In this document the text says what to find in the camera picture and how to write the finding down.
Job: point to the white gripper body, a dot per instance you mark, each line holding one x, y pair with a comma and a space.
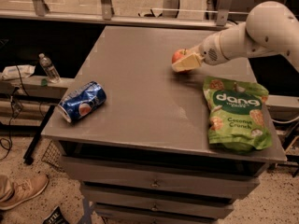
209, 51

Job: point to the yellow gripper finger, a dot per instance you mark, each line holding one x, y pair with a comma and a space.
193, 61

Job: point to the red apple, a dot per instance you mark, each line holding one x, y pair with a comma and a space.
181, 67

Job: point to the blue pepsi can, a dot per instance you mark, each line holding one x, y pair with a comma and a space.
82, 101

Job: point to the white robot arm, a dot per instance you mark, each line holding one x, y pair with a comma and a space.
269, 29

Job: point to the green dang chips bag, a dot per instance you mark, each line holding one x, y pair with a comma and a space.
236, 114

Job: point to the grey drawer cabinet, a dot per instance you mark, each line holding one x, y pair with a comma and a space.
143, 155

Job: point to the clear plastic water bottle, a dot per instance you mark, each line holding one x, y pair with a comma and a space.
49, 68

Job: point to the low side bench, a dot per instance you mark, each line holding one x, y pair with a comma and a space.
36, 89

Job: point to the white crumpled cloth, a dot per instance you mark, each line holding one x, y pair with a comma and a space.
17, 71

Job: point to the black snack bag on floor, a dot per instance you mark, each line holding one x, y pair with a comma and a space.
56, 217

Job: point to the tan shoe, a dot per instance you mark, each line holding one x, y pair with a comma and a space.
14, 193

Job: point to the wire mesh basket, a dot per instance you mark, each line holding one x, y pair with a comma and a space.
51, 157

